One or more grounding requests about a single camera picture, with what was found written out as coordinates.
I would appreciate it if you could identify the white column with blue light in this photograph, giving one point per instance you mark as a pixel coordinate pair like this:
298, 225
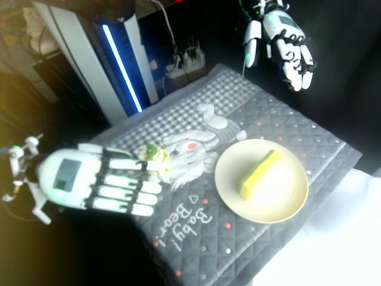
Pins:
89, 59

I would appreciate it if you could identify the grey bear print quilt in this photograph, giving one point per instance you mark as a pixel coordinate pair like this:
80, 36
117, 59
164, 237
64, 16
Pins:
208, 244

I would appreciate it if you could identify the cluttered shelf unit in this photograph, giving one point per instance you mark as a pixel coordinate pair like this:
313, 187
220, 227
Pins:
26, 38

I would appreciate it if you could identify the yellow and green sponge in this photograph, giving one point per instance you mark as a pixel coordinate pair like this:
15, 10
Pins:
259, 175

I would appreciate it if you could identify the pale green toy vegetable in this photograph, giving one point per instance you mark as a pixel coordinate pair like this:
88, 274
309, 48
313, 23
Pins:
154, 153

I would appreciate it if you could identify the cream round plate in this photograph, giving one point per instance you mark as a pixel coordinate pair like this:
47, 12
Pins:
276, 202

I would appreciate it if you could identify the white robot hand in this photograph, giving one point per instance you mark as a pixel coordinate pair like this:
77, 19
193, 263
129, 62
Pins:
68, 175
282, 24

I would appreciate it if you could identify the white power strip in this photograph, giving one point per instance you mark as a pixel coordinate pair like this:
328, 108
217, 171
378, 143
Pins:
190, 61

